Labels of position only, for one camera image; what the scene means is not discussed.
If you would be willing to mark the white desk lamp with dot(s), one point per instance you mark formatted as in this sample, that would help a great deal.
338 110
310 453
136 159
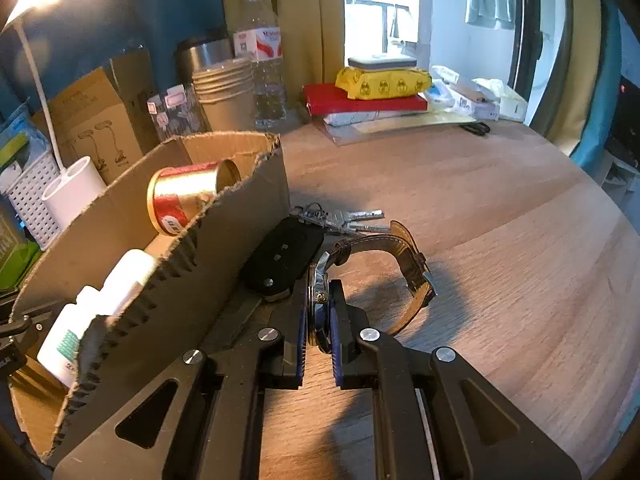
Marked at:
78 185

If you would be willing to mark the red flat box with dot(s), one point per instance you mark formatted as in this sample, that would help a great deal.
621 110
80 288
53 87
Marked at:
325 99

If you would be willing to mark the grey tablet device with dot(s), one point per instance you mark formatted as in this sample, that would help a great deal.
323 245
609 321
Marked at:
383 61

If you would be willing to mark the yellow wet wipes pack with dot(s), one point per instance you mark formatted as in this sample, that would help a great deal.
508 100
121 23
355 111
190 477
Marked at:
370 85

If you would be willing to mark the white plastic pill bottle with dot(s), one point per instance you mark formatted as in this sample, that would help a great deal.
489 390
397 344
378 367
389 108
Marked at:
58 351

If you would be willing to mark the white small boxes pile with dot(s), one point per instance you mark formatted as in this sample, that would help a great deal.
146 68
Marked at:
470 98

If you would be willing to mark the brown strap wristwatch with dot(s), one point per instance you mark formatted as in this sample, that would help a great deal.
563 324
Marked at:
387 266

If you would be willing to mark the black monitor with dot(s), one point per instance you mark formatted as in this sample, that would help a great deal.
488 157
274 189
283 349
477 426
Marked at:
623 139

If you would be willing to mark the red gold tin can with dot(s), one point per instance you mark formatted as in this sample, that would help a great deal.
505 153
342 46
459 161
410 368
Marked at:
176 195

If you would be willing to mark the brown lamp carton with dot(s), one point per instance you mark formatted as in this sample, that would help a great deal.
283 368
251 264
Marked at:
104 115

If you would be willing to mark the glass jar with labels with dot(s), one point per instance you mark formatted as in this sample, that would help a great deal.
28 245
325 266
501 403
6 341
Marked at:
177 112

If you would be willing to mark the black scissors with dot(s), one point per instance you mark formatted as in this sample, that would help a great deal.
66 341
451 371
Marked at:
476 128

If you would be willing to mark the key bunch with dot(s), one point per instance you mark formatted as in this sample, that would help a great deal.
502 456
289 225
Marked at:
341 222

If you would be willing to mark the white tissue box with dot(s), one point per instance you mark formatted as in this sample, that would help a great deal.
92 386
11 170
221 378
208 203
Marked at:
511 105

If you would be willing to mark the white rectangular box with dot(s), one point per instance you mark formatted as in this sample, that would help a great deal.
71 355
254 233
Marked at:
125 281

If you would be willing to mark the white basket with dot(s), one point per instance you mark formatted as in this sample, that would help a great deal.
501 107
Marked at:
25 195

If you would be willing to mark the torn cardboard box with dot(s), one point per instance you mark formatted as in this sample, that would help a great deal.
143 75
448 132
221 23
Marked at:
193 276

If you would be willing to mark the stack of paper cups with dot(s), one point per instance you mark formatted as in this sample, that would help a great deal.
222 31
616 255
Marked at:
225 92

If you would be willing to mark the black car key fob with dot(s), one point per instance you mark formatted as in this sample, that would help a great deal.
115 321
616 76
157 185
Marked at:
282 257

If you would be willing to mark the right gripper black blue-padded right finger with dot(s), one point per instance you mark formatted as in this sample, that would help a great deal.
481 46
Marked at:
435 416

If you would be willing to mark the clear plastic water bottle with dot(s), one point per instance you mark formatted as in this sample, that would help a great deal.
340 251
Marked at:
258 38

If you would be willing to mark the yellow envelope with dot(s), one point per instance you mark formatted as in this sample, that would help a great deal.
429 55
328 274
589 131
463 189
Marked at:
445 117

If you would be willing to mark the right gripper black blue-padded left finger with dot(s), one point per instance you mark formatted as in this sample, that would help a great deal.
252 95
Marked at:
202 416

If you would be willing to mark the stainless steel tumbler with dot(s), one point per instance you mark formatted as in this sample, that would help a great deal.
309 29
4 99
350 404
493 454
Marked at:
195 54

